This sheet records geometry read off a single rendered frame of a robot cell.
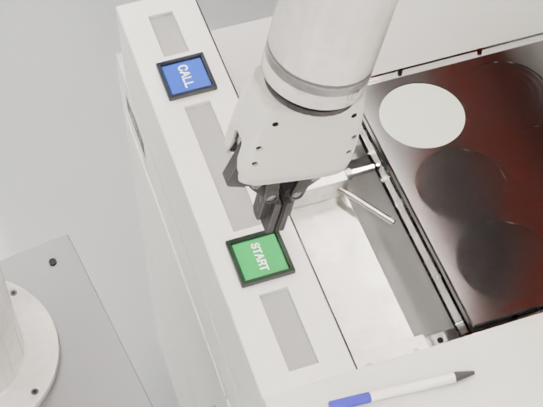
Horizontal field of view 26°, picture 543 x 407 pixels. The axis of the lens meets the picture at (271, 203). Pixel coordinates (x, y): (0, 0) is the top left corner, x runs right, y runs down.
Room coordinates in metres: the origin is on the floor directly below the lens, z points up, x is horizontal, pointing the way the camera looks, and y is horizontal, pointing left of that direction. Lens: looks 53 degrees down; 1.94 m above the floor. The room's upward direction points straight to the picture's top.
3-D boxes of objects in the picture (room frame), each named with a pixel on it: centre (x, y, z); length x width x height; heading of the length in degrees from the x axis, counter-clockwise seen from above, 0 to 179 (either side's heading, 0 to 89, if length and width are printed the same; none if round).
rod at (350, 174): (0.83, -0.10, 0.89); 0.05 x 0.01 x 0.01; 109
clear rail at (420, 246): (0.78, -0.14, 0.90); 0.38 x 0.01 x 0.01; 19
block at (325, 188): (0.81, -0.04, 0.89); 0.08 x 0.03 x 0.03; 109
